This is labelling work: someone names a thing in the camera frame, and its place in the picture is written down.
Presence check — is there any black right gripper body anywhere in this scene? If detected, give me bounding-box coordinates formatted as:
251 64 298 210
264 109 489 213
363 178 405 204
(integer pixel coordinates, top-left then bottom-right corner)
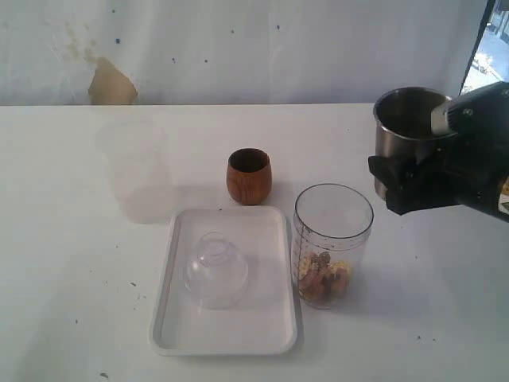
418 81 508 217

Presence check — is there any stainless steel cup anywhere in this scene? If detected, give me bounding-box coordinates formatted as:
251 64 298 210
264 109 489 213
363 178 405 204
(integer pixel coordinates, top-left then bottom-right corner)
372 85 457 201

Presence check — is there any brown wooden cup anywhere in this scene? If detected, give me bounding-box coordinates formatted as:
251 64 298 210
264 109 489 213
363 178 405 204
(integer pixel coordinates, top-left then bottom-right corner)
226 148 272 205

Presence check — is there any clear plastic dome lid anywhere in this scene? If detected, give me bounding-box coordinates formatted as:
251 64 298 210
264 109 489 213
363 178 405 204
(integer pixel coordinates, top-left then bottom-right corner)
183 232 249 310

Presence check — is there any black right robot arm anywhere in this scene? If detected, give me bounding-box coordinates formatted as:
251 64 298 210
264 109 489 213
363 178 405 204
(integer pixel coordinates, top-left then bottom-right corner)
368 81 508 221

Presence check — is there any clear plastic shaker cup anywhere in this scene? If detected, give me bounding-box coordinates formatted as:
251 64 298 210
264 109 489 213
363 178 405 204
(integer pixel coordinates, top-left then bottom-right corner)
291 183 375 309

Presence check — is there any white plastic tray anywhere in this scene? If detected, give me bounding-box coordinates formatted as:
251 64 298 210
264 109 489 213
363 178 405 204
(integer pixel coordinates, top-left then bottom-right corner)
149 206 297 357

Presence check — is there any translucent plastic container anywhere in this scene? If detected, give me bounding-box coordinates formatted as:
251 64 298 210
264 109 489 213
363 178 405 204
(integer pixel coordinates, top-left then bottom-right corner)
95 119 176 224

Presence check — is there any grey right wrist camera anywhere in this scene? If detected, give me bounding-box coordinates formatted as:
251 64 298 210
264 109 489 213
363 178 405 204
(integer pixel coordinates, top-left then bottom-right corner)
430 99 463 136

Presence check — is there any dark window frame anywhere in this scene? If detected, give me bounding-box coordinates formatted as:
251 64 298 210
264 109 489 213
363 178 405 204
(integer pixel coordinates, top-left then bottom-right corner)
457 0 496 96

